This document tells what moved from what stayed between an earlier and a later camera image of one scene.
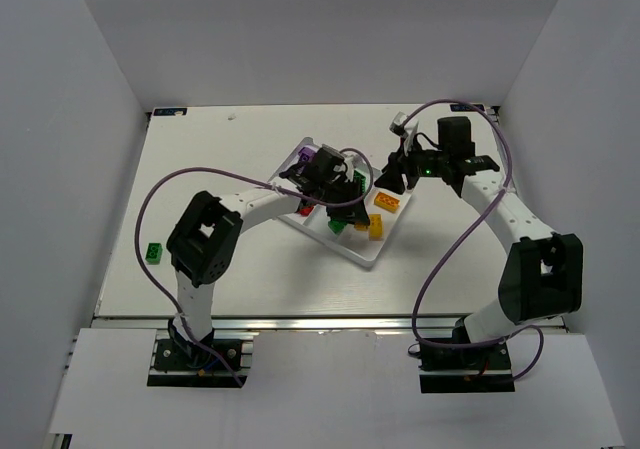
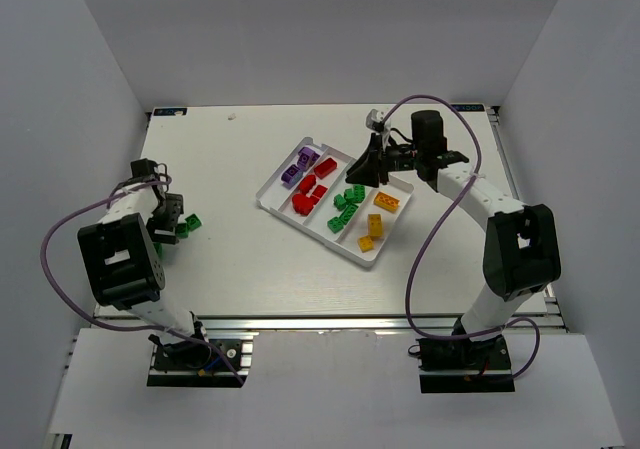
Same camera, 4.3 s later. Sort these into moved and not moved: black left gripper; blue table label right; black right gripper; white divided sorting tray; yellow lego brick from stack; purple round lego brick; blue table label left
Moved: black left gripper; black right gripper; purple round lego brick
Not moved: blue table label left; blue table label right; yellow lego brick from stack; white divided sorting tray
